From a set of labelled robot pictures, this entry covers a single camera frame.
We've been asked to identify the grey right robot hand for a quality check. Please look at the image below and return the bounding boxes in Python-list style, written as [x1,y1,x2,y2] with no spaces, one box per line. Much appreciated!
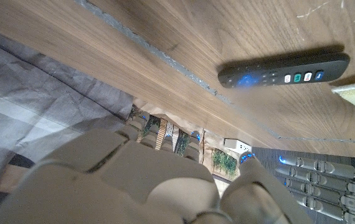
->
[0,114,316,224]

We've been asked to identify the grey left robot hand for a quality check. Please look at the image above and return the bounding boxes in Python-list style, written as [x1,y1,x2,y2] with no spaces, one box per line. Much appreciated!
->
[274,154,355,224]

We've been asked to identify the black TV remote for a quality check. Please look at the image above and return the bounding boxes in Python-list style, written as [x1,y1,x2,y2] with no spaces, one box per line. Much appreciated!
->
[217,52,351,90]

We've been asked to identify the white power strip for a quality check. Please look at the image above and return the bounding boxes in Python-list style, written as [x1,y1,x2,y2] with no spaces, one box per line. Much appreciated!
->
[224,138,253,156]

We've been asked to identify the printed fabric backdrop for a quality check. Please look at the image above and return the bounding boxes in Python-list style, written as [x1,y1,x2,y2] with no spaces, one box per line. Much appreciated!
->
[0,24,247,215]

